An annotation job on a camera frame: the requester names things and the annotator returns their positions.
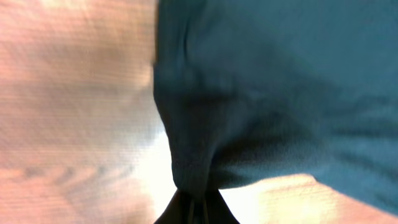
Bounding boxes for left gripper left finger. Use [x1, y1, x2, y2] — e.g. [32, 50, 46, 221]
[154, 190, 195, 224]

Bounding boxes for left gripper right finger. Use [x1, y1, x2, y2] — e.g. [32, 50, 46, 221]
[203, 190, 239, 224]

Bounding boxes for dark navy t-shirt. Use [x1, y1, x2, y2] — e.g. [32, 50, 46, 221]
[154, 0, 397, 214]

